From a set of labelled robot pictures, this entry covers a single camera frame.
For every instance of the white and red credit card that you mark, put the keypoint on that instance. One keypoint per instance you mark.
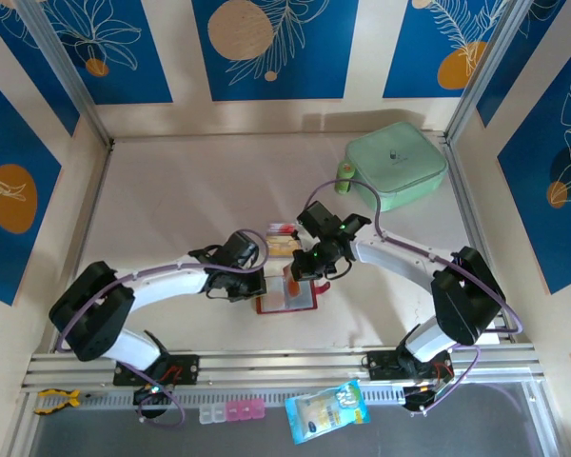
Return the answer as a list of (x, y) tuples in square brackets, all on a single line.
[(281, 228), (293, 288)]

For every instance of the red card holder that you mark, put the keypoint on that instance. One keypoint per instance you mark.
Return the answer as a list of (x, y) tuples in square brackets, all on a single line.
[(303, 299)]

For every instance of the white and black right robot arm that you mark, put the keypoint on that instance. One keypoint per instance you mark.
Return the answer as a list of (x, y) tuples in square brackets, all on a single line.
[(395, 259)]

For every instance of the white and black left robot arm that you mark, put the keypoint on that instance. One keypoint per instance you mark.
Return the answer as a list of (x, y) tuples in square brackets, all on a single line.
[(171, 290)]

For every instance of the small green bottle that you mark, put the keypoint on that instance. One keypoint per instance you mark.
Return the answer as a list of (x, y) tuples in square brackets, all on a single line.
[(344, 171)]

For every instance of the pink pill box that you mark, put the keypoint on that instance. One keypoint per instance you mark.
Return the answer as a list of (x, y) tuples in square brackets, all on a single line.
[(245, 411)]

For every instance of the mint green zip case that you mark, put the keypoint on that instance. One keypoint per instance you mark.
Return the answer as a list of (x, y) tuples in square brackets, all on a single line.
[(395, 162)]

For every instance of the clear pill box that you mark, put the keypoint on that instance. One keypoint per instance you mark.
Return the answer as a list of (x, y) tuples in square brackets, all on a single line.
[(212, 415)]

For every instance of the black controller board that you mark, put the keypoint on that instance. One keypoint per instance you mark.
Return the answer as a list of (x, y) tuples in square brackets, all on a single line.
[(147, 396), (416, 400)]

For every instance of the blue and white snack packet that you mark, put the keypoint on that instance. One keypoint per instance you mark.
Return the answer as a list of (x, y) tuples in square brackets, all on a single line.
[(323, 414)]

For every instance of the grey metal panel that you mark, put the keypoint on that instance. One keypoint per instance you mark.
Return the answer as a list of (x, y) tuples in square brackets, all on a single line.
[(171, 443)]

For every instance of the aluminium rail beam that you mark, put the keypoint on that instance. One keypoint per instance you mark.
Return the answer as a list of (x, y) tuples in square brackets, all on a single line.
[(285, 362)]

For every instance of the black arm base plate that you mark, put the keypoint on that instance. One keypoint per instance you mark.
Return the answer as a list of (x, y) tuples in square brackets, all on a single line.
[(190, 369), (380, 366)]

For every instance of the aluminium side rail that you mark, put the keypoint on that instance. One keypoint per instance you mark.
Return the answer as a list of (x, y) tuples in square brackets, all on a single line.
[(459, 171), (93, 209)]

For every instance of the aluminium corner post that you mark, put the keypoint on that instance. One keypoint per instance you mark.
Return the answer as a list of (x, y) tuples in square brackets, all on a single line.
[(62, 62), (488, 62)]

